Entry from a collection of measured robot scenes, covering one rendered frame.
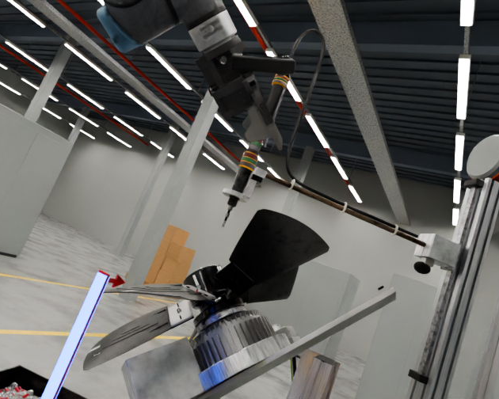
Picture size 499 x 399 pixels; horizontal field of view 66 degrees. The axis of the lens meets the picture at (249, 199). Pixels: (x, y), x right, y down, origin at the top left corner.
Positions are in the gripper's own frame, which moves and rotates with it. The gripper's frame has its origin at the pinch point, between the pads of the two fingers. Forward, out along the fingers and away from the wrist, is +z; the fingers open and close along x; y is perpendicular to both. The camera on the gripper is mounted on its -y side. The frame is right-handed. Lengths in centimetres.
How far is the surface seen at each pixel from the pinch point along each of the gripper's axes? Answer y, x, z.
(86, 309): 41.8, 19.2, 5.5
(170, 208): 232, -587, 208
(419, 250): -23, -21, 57
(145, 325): 54, -9, 32
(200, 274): 34.4, -13.6, 28.1
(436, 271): -260, -863, 872
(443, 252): -28, -17, 58
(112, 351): 61, -2, 31
